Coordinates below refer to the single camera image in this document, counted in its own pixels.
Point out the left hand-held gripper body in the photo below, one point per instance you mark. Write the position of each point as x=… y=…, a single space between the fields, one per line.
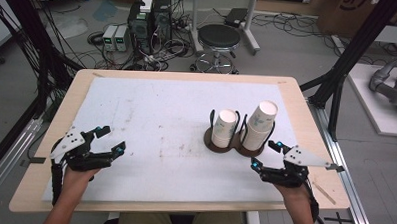
x=72 y=144

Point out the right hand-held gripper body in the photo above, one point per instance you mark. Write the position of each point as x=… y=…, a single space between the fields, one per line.
x=298 y=157

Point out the white paper cup green print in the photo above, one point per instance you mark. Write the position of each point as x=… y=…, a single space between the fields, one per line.
x=224 y=128
x=263 y=116
x=254 y=140

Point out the person's left hand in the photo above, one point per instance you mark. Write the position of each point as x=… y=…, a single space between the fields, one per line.
x=77 y=178

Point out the person's right hand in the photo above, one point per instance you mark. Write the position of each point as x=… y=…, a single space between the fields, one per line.
x=293 y=193

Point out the thin wooden stick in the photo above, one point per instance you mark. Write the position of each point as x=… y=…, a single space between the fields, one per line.
x=323 y=193

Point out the white foam mat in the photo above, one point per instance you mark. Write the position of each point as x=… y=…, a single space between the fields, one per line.
x=159 y=134

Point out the beige tape piece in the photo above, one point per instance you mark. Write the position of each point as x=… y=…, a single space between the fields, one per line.
x=98 y=74
x=282 y=82

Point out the white base board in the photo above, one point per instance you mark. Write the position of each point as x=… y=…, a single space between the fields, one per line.
x=373 y=108

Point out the person's khaki pants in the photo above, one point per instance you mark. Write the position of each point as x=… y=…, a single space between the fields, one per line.
x=182 y=222

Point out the grey bench power supply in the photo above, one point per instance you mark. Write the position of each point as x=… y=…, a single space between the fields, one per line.
x=109 y=38
x=121 y=38

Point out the black computer tower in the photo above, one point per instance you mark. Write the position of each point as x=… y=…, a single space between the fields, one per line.
x=149 y=23

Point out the white metal stand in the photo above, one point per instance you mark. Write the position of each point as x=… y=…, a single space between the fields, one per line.
x=249 y=30

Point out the black round stool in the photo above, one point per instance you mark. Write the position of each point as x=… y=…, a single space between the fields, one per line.
x=219 y=37

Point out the black flat box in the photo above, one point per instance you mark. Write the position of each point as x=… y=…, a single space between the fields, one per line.
x=236 y=16

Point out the cardboard box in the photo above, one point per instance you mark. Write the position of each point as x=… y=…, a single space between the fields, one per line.
x=353 y=14

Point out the aluminium floor rail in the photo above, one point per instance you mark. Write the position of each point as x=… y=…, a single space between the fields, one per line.
x=11 y=155
x=338 y=157

